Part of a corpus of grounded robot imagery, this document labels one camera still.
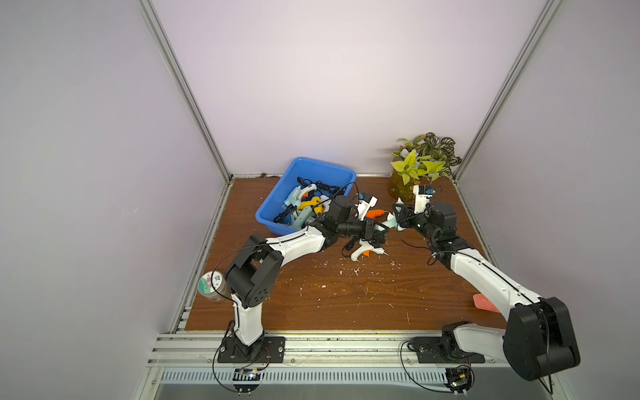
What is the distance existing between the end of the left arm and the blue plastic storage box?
0.25 m

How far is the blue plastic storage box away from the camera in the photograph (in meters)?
0.97

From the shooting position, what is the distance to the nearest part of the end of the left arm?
74 centimetres
